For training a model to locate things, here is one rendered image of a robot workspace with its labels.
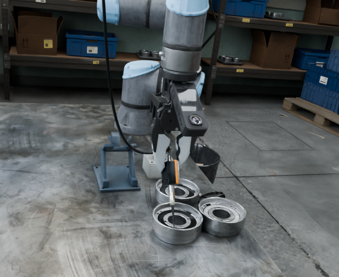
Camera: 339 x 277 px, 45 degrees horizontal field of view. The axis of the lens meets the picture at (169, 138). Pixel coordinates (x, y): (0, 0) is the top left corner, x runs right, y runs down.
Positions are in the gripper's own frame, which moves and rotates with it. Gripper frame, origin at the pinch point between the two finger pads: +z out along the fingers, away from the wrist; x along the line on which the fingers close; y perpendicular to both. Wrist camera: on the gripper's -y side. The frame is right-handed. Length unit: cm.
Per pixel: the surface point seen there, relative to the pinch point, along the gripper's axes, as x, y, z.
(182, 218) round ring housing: -3.4, -2.6, 10.7
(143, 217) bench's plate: 3.9, 2.3, 13.2
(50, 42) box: 10, 352, 36
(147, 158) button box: -2.1, 23.6, 8.7
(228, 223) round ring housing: -11.6, -7.6, 9.4
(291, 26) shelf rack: -251, 340, -2
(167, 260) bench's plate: 2.7, -12.4, 13.1
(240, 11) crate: -191, 352, -12
